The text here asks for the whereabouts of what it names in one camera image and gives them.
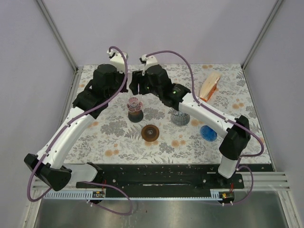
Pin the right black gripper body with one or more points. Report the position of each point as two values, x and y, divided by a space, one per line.
145 86

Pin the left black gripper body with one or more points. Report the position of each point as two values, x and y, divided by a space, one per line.
113 89

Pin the dark carafe with red rim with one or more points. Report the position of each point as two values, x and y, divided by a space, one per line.
135 115

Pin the coffee filter pack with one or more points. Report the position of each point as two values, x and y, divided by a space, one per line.
209 86

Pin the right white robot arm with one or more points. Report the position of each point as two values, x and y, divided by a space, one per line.
233 131

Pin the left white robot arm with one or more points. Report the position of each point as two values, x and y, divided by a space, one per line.
48 163

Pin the blue glass dripper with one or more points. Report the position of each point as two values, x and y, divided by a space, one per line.
208 134

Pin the clear glass pitcher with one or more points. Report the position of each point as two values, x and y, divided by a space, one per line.
179 118

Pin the floral patterned table mat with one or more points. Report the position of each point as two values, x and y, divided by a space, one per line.
113 138

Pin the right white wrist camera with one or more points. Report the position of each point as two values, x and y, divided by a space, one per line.
148 61

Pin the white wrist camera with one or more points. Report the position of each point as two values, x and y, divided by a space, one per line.
116 60
148 61

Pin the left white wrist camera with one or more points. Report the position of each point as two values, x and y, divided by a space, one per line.
116 60

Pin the left aluminium frame post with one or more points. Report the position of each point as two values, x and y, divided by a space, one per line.
50 22

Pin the aluminium frame post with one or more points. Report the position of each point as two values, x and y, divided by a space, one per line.
266 25
50 22

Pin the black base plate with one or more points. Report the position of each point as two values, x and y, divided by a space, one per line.
115 168

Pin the white slotted cable duct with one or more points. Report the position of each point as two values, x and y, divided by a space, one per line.
111 194

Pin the right aluminium frame post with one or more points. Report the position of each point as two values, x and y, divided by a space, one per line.
266 25

